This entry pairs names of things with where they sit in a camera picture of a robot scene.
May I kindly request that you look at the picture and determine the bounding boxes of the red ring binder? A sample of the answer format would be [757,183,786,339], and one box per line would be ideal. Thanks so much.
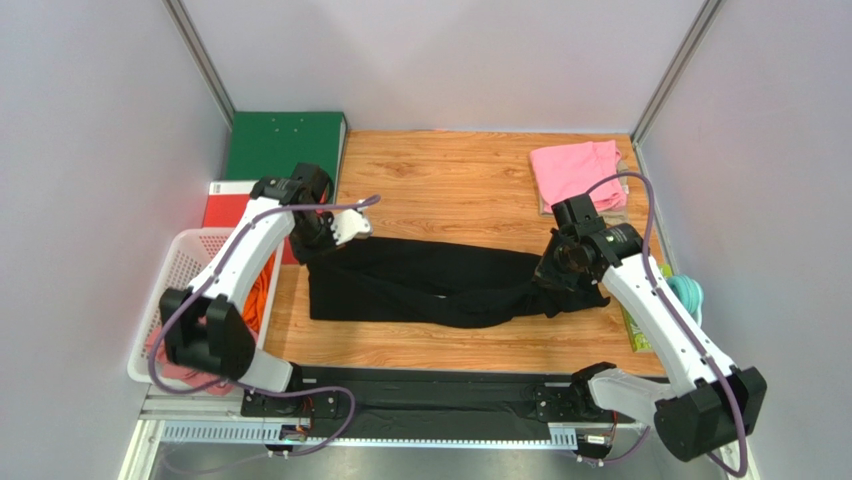
[202,178,301,266]

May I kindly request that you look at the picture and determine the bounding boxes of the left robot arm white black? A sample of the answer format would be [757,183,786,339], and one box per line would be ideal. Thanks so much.
[155,163,336,393]

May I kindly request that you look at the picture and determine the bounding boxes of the folded beige t shirt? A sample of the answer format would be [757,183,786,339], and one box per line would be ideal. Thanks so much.
[532,159,629,216]

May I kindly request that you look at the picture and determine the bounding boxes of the black floral t shirt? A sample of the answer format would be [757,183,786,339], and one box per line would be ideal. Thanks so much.
[307,237,610,329]

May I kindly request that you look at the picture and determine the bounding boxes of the teal headphones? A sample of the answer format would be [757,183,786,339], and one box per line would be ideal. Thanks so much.
[667,275,704,327]

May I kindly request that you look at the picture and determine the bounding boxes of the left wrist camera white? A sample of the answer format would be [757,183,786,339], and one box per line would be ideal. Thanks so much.
[331,208,373,245]

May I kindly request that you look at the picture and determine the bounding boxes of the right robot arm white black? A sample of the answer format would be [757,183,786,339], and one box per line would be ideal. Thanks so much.
[535,194,767,462]

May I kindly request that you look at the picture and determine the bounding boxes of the white plastic laundry basket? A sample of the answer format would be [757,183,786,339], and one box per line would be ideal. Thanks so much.
[127,227,294,392]

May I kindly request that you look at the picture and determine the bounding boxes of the dusty pink t shirt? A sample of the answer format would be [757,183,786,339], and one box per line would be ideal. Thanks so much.
[145,325,233,396]

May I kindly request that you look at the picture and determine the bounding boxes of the folded pink t shirt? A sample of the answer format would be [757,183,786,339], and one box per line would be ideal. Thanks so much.
[529,140,622,214]

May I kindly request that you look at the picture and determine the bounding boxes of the green book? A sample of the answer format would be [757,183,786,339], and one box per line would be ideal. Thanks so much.
[622,264,674,354]

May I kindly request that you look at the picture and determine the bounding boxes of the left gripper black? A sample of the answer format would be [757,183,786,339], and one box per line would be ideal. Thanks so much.
[290,212,347,267]

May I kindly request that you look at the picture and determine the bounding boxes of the aluminium frame rail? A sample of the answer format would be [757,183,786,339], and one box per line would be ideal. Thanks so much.
[136,382,743,449]

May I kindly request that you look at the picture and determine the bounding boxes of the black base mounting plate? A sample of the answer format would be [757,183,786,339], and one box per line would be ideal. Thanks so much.
[241,366,633,441]

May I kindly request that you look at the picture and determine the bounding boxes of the orange t shirt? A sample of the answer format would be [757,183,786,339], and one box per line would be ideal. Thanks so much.
[242,255,276,334]

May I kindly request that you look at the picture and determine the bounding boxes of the green ring binder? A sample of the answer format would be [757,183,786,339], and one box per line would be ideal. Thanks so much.
[223,111,349,202]

